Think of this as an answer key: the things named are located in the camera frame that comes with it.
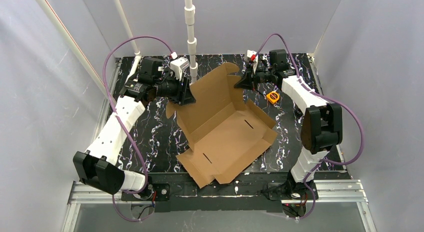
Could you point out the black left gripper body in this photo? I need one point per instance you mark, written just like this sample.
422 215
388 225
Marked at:
182 91

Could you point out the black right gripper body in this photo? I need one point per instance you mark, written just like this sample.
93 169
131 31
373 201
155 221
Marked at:
249 79

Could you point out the brown cardboard box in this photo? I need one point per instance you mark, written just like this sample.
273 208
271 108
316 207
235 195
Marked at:
225 132

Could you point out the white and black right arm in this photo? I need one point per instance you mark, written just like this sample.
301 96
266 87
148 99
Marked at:
321 128

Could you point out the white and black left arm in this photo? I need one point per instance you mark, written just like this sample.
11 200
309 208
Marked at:
97 165

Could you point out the yellow tape measure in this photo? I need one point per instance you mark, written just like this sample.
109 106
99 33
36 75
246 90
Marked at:
273 97

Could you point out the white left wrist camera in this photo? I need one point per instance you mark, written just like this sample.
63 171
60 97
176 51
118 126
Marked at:
178 65

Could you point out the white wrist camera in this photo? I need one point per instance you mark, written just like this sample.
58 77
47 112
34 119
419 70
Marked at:
178 65
251 59

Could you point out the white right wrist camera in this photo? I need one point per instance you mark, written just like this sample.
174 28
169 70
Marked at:
251 59

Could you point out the white pvc pipe frame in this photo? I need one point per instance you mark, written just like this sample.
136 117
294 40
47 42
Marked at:
91 28

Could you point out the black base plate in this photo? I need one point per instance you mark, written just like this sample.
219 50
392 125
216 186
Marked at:
254 191

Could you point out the aluminium rail frame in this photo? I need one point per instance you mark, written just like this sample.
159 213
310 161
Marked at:
328 187

